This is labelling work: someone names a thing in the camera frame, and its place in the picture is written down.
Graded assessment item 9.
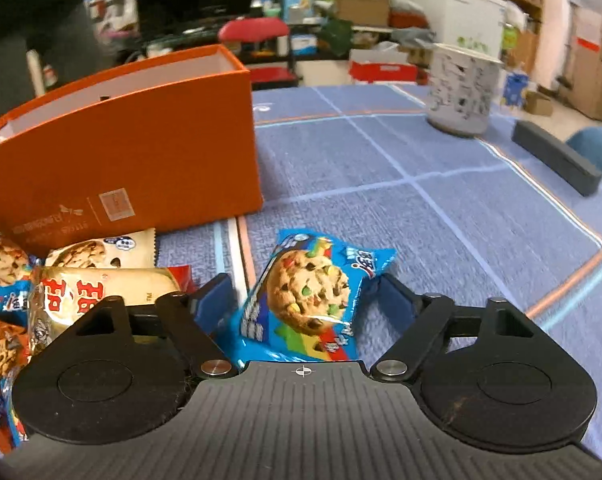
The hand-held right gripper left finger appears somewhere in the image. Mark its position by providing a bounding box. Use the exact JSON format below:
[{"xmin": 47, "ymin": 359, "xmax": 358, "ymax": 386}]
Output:
[{"xmin": 44, "ymin": 273, "xmax": 234, "ymax": 380}]

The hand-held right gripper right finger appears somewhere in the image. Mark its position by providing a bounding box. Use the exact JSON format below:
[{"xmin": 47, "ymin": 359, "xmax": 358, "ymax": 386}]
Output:
[{"xmin": 370, "ymin": 274, "xmax": 564, "ymax": 382}]

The blue cookie packet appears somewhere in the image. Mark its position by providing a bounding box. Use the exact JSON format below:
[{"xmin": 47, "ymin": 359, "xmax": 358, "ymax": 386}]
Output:
[
  {"xmin": 229, "ymin": 228, "xmax": 398, "ymax": 368},
  {"xmin": 0, "ymin": 220, "xmax": 37, "ymax": 313}
]

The rice cracker packet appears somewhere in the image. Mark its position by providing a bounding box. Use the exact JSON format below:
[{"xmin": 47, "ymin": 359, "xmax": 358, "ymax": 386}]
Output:
[{"xmin": 28, "ymin": 265, "xmax": 194, "ymax": 356}]

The cream cookie packet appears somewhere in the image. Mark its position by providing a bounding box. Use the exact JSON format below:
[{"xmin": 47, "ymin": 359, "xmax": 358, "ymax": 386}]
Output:
[{"xmin": 45, "ymin": 227, "xmax": 157, "ymax": 270}]

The orange cardboard box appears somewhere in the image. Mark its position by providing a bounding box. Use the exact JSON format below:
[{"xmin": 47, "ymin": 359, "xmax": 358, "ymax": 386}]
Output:
[{"xmin": 0, "ymin": 44, "xmax": 265, "ymax": 258}]

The blue checked tablecloth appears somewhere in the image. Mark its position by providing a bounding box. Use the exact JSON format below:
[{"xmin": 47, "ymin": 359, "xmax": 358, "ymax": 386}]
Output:
[{"xmin": 153, "ymin": 84, "xmax": 602, "ymax": 461}]

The dark grey foam block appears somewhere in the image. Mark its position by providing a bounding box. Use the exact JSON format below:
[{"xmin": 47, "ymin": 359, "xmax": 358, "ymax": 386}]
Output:
[{"xmin": 512, "ymin": 120, "xmax": 602, "ymax": 197}]

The white patterned cup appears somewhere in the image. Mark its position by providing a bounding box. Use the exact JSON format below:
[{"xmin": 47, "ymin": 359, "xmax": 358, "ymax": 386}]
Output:
[{"xmin": 426, "ymin": 42, "xmax": 504, "ymax": 137}]

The red white gift box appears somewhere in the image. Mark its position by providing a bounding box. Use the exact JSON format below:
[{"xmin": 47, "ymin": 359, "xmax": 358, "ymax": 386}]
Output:
[{"xmin": 349, "ymin": 49, "xmax": 419, "ymax": 84}]

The blue chair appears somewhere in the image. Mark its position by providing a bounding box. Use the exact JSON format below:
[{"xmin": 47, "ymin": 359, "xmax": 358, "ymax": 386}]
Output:
[{"xmin": 566, "ymin": 126, "xmax": 602, "ymax": 186}]

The dark green bag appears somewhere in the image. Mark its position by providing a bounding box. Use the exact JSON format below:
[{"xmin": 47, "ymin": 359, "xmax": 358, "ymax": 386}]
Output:
[{"xmin": 318, "ymin": 19, "xmax": 354, "ymax": 58}]

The red chair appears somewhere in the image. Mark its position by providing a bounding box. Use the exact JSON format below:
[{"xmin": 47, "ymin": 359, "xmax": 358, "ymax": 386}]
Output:
[{"xmin": 217, "ymin": 16, "xmax": 299, "ymax": 88}]

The brown cardboard box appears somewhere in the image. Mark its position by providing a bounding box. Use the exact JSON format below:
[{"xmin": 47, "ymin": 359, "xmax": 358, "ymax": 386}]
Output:
[{"xmin": 333, "ymin": 0, "xmax": 392, "ymax": 26}]

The white chest freezer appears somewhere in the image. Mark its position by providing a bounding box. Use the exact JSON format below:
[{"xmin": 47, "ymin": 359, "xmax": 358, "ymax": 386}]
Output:
[{"xmin": 403, "ymin": 0, "xmax": 506, "ymax": 56}]

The large cardboard box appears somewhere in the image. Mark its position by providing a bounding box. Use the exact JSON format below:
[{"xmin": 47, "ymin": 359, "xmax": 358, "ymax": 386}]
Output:
[{"xmin": 563, "ymin": 0, "xmax": 602, "ymax": 121}]

